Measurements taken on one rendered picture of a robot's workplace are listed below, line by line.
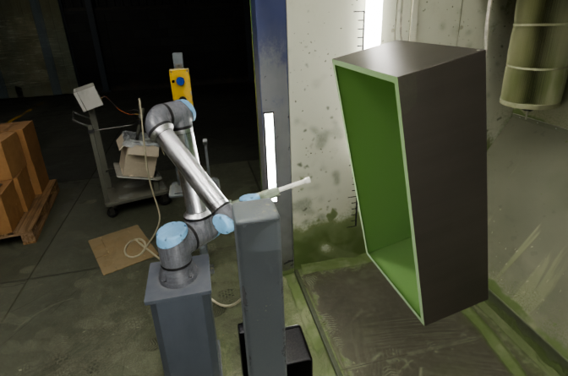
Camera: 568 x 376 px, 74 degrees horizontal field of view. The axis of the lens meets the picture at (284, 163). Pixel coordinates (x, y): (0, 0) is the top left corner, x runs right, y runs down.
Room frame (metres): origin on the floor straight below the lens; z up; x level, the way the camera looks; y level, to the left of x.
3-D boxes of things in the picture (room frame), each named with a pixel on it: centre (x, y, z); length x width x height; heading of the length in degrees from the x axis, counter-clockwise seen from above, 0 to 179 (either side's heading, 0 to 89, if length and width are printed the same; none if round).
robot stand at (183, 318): (1.56, 0.55, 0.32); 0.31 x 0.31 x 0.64; 12
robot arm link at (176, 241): (1.57, 0.54, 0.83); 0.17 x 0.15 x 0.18; 142
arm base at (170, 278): (1.56, 0.55, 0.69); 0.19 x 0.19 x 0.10
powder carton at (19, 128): (3.78, 2.78, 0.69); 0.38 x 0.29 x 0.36; 18
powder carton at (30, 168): (3.79, 2.79, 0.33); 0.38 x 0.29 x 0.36; 19
